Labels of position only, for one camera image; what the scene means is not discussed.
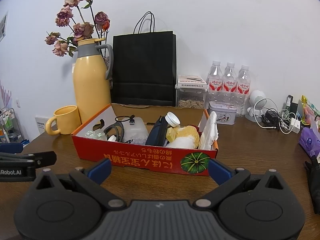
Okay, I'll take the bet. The dried rose bouquet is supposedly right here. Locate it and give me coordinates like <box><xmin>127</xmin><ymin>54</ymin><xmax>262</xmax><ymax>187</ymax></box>
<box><xmin>45</xmin><ymin>0</ymin><xmax>112</xmax><ymax>58</ymax></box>

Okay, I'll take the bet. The flat white box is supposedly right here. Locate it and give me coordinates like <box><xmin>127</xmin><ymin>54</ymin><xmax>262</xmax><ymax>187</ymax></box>
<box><xmin>177</xmin><ymin>74</ymin><xmax>208</xmax><ymax>89</ymax></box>

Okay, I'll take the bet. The white threaded lid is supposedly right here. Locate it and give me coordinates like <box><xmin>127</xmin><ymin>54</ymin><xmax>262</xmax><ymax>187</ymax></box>
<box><xmin>165</xmin><ymin>112</ymin><xmax>181</xmax><ymax>128</ymax></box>

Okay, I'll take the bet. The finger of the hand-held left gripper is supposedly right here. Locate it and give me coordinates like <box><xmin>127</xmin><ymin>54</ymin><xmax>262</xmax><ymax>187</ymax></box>
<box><xmin>0</xmin><ymin>142</ymin><xmax>24</xmax><ymax>154</ymax></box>

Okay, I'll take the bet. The purple tissue pack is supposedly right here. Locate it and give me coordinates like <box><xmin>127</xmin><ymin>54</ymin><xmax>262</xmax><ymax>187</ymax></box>
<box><xmin>298</xmin><ymin>120</ymin><xmax>320</xmax><ymax>158</ymax></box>

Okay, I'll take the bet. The white wall notice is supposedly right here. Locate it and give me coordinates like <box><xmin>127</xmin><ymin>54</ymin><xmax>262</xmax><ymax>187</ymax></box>
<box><xmin>0</xmin><ymin>11</ymin><xmax>9</xmax><ymax>42</ymax></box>

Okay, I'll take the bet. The red cardboard box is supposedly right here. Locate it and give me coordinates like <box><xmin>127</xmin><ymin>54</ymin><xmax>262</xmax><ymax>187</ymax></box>
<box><xmin>71</xmin><ymin>103</ymin><xmax>219</xmax><ymax>176</ymax></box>

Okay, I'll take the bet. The clear water bottle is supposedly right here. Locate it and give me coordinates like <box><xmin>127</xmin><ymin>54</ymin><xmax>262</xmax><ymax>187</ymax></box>
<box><xmin>236</xmin><ymin>65</ymin><xmax>251</xmax><ymax>117</ymax></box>
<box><xmin>207</xmin><ymin>60</ymin><xmax>223</xmax><ymax>103</ymax></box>
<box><xmin>222</xmin><ymin>62</ymin><xmax>237</xmax><ymax>103</ymax></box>

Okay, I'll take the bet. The grey braided cable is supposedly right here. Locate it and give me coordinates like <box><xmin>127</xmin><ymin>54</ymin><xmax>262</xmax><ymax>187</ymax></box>
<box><xmin>103</xmin><ymin>121</ymin><xmax>125</xmax><ymax>143</ymax></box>

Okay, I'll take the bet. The white wall panel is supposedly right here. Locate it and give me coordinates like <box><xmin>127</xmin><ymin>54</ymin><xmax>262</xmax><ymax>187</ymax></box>
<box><xmin>35</xmin><ymin>116</ymin><xmax>54</xmax><ymax>134</ymax></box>

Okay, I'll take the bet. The clear wrap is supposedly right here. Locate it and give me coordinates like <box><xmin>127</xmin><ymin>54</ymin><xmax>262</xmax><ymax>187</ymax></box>
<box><xmin>85</xmin><ymin>129</ymin><xmax>108</xmax><ymax>141</ymax></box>

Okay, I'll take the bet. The clear jar of seeds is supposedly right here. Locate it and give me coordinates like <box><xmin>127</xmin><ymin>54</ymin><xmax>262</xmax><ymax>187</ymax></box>
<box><xmin>175</xmin><ymin>86</ymin><xmax>208</xmax><ymax>109</ymax></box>

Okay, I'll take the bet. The colourful snack packet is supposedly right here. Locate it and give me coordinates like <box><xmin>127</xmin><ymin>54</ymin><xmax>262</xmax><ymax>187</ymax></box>
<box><xmin>300</xmin><ymin>95</ymin><xmax>320</xmax><ymax>125</ymax></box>

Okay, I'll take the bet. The white charger plug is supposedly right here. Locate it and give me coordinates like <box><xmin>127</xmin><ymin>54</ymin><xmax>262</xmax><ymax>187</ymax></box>
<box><xmin>290</xmin><ymin>119</ymin><xmax>302</xmax><ymax>134</ymax></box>

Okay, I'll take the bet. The navy zip pouch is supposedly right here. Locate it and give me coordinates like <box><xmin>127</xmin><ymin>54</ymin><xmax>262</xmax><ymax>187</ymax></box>
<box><xmin>145</xmin><ymin>116</ymin><xmax>169</xmax><ymax>147</ymax></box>

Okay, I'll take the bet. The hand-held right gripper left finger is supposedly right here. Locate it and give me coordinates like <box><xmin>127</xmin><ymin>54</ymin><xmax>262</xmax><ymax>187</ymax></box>
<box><xmin>32</xmin><ymin>158</ymin><xmax>125</xmax><ymax>210</ymax></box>

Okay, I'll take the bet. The white plastic bag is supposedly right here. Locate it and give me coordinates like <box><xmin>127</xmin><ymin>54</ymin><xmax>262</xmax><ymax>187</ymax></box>
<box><xmin>198</xmin><ymin>111</ymin><xmax>219</xmax><ymax>150</ymax></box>

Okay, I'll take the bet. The black folded object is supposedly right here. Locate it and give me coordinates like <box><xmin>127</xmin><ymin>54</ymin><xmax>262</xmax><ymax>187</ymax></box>
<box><xmin>304</xmin><ymin>155</ymin><xmax>320</xmax><ymax>214</ymax></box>

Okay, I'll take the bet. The yellow and white plush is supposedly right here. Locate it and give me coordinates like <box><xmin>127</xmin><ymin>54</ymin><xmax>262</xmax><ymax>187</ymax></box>
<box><xmin>166</xmin><ymin>125</ymin><xmax>200</xmax><ymax>149</ymax></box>

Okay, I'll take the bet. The metal storage rack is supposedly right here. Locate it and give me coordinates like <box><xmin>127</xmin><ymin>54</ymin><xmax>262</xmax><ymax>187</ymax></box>
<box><xmin>0</xmin><ymin>107</ymin><xmax>25</xmax><ymax>144</ymax></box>

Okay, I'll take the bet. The clear plastic container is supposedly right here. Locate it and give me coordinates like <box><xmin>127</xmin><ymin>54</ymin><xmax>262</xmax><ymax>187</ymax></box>
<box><xmin>122</xmin><ymin>117</ymin><xmax>148</xmax><ymax>145</ymax></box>

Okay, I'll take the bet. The tangle of charging cables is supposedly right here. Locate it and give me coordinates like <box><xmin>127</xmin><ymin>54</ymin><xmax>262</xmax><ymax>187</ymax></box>
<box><xmin>254</xmin><ymin>99</ymin><xmax>302</xmax><ymax>134</ymax></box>

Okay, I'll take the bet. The yellow thermos jug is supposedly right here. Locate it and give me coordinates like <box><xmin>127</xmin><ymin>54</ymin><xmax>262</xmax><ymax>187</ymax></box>
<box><xmin>73</xmin><ymin>38</ymin><xmax>114</xmax><ymax>124</ymax></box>

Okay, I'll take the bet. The grey tin box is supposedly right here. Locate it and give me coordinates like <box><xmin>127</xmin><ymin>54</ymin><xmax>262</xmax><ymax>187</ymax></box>
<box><xmin>208</xmin><ymin>101</ymin><xmax>237</xmax><ymax>125</ymax></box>

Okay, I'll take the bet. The black paper bag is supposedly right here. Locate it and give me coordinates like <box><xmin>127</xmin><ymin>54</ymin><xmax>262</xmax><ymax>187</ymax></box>
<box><xmin>111</xmin><ymin>11</ymin><xmax>177</xmax><ymax>107</ymax></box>

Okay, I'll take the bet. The yellow sponge block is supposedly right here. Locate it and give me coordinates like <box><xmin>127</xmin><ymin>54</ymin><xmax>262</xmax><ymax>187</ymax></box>
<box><xmin>166</xmin><ymin>127</ymin><xmax>178</xmax><ymax>142</ymax></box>

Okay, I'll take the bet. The black standing gadget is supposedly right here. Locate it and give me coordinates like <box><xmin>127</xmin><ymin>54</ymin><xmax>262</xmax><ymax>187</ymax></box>
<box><xmin>286</xmin><ymin>95</ymin><xmax>304</xmax><ymax>120</ymax></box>

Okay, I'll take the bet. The yellow mug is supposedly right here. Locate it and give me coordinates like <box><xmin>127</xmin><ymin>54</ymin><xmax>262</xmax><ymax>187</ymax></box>
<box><xmin>45</xmin><ymin>105</ymin><xmax>82</xmax><ymax>135</ymax></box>

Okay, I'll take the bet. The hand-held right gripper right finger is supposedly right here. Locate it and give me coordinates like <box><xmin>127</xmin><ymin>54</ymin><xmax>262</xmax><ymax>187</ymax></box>
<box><xmin>194</xmin><ymin>158</ymin><xmax>288</xmax><ymax>210</ymax></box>

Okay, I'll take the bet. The white round desk fan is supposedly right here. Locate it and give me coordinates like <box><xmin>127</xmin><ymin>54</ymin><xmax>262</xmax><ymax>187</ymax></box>
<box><xmin>245</xmin><ymin>90</ymin><xmax>267</xmax><ymax>122</ymax></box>

